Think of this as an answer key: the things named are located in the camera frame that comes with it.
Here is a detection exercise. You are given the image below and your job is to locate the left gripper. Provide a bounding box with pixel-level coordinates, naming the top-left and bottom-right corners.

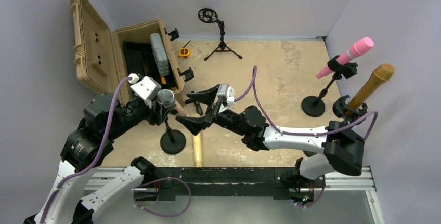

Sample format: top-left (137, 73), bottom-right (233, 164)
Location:
top-left (107, 90), bottom-right (175, 140)

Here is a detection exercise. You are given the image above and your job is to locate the black tray in case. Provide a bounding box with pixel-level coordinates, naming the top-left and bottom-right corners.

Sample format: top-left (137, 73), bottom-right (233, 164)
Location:
top-left (123, 42), bottom-right (178, 90)

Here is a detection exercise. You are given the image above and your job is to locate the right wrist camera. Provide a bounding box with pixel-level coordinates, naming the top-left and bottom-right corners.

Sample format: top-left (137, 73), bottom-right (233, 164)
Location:
top-left (216, 84), bottom-right (235, 108)

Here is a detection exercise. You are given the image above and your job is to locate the glitter microphone with grey head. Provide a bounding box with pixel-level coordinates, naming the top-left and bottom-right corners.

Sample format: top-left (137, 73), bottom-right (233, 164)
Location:
top-left (156, 89), bottom-right (189, 116)

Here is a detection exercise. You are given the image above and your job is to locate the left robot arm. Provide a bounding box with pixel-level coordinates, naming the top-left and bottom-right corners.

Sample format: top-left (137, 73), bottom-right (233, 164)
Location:
top-left (25, 89), bottom-right (176, 223)

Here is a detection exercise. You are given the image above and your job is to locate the black tripod mic stand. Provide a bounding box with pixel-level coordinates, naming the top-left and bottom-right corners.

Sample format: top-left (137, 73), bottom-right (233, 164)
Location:
top-left (198, 8), bottom-right (243, 61)

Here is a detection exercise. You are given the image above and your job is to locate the pink mic round-base stand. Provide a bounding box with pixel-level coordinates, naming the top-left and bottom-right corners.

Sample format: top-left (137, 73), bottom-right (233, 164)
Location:
top-left (301, 55), bottom-right (358, 117)

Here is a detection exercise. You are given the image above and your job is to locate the cream beige microphone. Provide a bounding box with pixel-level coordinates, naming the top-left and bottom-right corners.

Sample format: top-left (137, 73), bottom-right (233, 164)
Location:
top-left (193, 131), bottom-right (203, 167)

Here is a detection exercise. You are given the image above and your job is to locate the gold mic shock-mount stand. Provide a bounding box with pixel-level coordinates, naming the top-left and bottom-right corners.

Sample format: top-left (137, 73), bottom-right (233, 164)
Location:
top-left (332, 95), bottom-right (368, 124)

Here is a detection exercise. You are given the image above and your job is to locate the pink microphone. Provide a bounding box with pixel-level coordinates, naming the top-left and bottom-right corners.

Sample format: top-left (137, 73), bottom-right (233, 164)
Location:
top-left (316, 37), bottom-right (374, 79)

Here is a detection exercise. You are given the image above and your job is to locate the tan hard equipment case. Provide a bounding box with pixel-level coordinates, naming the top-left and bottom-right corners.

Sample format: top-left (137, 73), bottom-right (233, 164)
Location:
top-left (70, 0), bottom-right (185, 105)

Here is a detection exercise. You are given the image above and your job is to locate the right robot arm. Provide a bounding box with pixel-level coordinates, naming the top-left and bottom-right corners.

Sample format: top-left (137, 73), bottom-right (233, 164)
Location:
top-left (176, 84), bottom-right (365, 186)

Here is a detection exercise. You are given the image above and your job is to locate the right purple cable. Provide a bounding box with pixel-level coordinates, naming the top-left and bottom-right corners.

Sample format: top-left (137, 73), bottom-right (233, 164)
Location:
top-left (234, 65), bottom-right (379, 142)

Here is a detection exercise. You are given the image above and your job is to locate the black mic clip adapter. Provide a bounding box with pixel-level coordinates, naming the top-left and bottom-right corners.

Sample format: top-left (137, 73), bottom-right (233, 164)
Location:
top-left (185, 98), bottom-right (204, 116)

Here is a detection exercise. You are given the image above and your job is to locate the yellow tape measure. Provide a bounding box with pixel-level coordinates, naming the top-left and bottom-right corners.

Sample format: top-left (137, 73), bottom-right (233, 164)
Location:
top-left (178, 40), bottom-right (191, 59)

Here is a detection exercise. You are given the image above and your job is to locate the gold microphone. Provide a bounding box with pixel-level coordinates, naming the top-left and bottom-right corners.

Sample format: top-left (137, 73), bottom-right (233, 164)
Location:
top-left (348, 63), bottom-right (395, 109)

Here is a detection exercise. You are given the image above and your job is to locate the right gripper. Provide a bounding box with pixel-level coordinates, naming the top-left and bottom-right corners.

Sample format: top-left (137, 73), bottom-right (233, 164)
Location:
top-left (176, 85), bottom-right (247, 136)

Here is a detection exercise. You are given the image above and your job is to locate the grey plastic tool case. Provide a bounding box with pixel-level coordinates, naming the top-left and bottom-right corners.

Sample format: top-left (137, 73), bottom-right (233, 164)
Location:
top-left (150, 33), bottom-right (170, 77)

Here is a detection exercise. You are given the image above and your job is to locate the black round-base mic stand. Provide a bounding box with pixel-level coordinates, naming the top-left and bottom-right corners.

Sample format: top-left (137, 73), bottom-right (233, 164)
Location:
top-left (160, 117), bottom-right (187, 155)

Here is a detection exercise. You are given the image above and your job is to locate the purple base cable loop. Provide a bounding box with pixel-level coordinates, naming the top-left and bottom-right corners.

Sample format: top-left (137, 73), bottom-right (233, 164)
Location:
top-left (133, 175), bottom-right (193, 218)

